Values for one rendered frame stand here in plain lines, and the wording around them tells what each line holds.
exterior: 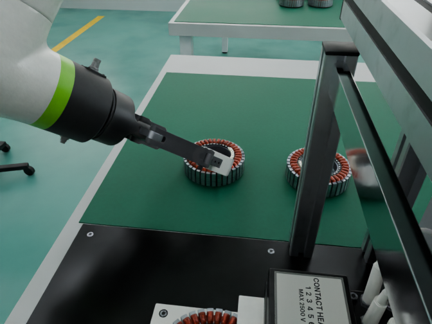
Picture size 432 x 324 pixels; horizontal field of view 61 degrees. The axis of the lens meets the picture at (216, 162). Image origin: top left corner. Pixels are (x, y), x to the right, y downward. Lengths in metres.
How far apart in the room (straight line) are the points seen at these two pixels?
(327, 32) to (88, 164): 1.34
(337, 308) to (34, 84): 0.36
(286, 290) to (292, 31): 1.34
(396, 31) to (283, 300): 0.20
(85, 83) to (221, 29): 1.14
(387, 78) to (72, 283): 0.43
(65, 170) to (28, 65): 1.66
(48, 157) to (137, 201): 1.61
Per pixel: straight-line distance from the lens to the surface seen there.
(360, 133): 0.26
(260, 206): 0.62
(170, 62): 1.19
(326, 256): 0.54
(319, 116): 0.39
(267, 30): 1.56
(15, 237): 1.79
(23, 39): 0.44
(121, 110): 0.50
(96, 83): 0.48
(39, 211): 1.87
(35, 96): 0.45
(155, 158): 0.73
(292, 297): 0.30
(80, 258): 0.55
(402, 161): 0.44
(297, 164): 0.66
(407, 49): 0.22
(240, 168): 0.65
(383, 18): 0.27
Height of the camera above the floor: 1.17
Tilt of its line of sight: 36 degrees down
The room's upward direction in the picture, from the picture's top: straight up
